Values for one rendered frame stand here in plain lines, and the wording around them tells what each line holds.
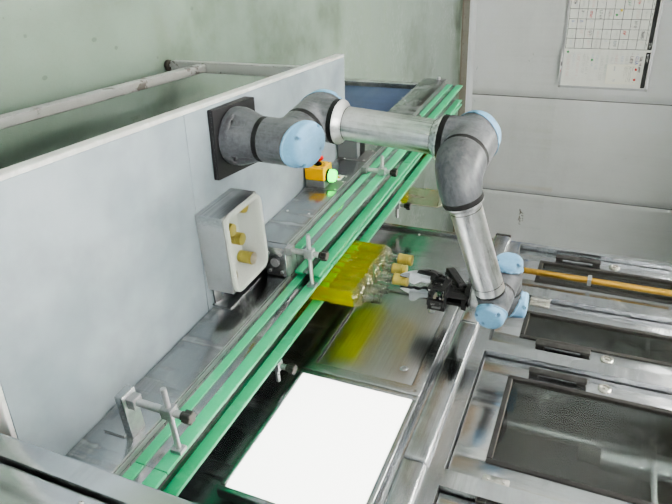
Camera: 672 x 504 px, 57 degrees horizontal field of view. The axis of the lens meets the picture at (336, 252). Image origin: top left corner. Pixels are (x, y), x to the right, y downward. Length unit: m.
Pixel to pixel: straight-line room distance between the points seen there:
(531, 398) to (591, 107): 6.08
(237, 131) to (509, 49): 6.14
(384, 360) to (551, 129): 6.18
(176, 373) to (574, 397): 1.02
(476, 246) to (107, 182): 0.82
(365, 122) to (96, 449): 0.95
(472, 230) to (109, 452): 0.90
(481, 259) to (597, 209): 6.60
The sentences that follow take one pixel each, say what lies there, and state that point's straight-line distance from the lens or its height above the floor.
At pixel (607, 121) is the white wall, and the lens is 7.66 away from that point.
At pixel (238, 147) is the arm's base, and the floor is 0.82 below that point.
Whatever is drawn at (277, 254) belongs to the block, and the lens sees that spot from 1.75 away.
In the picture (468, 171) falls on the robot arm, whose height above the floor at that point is 1.39.
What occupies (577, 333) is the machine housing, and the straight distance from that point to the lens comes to 1.99.
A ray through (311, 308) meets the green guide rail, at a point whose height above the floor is 0.95.
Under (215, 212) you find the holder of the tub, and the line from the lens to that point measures 1.57.
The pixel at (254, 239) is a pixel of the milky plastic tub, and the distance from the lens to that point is 1.72.
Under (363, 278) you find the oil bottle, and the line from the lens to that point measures 1.81.
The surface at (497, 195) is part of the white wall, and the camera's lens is 8.12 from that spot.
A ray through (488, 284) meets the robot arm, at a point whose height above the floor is 1.45.
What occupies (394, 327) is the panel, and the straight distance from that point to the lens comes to 1.87.
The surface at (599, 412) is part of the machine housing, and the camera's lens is 1.75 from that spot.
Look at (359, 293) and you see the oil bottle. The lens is 1.76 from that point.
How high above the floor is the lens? 1.65
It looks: 22 degrees down
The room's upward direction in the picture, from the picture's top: 99 degrees clockwise
